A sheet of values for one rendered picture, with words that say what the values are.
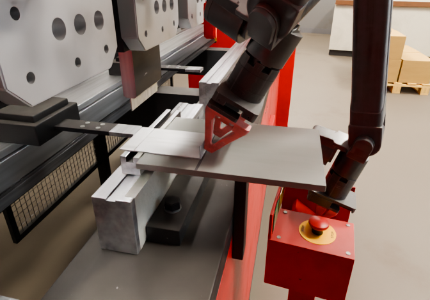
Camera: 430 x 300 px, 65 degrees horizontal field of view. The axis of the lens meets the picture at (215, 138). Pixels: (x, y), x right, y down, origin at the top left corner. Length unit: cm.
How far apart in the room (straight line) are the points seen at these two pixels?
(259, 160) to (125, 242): 23
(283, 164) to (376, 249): 150
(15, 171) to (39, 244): 136
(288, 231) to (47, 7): 58
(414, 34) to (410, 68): 182
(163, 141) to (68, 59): 28
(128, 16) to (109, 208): 25
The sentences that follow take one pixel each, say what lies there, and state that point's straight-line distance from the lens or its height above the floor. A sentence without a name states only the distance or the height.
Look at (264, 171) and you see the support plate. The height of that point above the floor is 100.
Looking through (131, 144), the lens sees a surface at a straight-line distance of 54.
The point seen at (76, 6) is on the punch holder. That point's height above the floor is 122.
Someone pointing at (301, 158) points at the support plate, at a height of 100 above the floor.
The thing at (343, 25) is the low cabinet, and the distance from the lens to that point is 619.
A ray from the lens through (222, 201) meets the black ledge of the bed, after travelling 62.
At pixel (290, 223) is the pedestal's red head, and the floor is 78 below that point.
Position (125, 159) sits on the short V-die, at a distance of 52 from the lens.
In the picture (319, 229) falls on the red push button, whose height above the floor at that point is 80.
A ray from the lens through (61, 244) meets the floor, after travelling 197.
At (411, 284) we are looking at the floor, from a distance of 186.
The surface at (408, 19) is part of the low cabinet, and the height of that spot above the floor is 63.
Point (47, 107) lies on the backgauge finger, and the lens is 66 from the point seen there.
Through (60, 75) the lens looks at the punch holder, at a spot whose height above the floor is 117.
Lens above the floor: 124
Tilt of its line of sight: 26 degrees down
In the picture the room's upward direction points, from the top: straight up
